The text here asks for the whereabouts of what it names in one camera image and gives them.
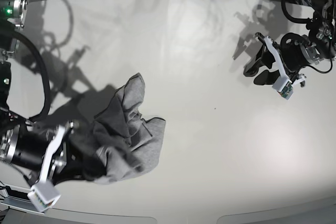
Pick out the grey t-shirt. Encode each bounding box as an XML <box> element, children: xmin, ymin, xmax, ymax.
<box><xmin>70</xmin><ymin>73</ymin><xmax>166</xmax><ymax>184</ymax></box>

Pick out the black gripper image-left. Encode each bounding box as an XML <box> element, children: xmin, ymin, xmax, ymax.
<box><xmin>13</xmin><ymin>129</ymin><xmax>76</xmax><ymax>179</ymax></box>

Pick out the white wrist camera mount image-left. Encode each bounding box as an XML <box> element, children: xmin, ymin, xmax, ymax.
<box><xmin>27</xmin><ymin>125</ymin><xmax>71</xmax><ymax>213</ymax></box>

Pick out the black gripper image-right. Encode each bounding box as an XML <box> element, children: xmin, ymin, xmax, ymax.
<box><xmin>243</xmin><ymin>33</ymin><xmax>319</xmax><ymax>86</ymax></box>

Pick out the white wrist camera mount image-right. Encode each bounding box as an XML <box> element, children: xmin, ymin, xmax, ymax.
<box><xmin>255</xmin><ymin>33</ymin><xmax>307</xmax><ymax>100</ymax></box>

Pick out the silver cable tray slot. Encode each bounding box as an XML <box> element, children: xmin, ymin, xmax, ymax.
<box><xmin>1</xmin><ymin>185</ymin><xmax>46</xmax><ymax>215</ymax></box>

